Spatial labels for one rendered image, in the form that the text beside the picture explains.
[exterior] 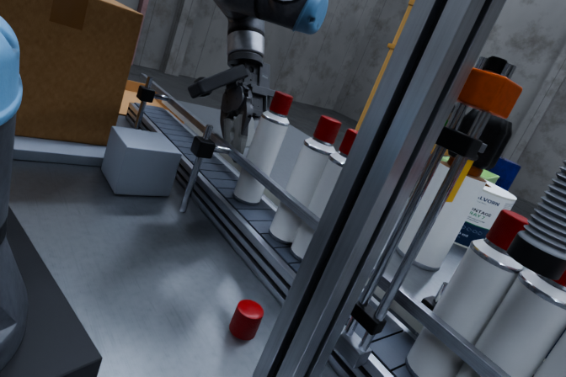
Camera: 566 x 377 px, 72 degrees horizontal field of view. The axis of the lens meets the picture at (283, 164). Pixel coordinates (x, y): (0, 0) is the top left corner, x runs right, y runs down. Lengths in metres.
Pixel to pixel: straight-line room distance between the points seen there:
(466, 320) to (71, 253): 0.46
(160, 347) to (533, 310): 0.36
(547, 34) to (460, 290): 10.31
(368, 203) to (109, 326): 0.30
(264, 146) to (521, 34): 10.23
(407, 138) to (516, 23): 10.56
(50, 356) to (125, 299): 0.16
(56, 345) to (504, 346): 0.38
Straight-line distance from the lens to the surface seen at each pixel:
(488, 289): 0.45
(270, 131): 0.66
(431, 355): 0.48
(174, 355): 0.46
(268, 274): 0.60
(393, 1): 12.05
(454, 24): 0.31
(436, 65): 0.31
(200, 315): 0.51
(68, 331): 0.38
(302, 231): 0.58
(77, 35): 0.80
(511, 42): 10.75
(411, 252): 0.40
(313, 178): 0.58
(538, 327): 0.43
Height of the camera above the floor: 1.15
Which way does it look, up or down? 16 degrees down
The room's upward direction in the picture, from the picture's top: 21 degrees clockwise
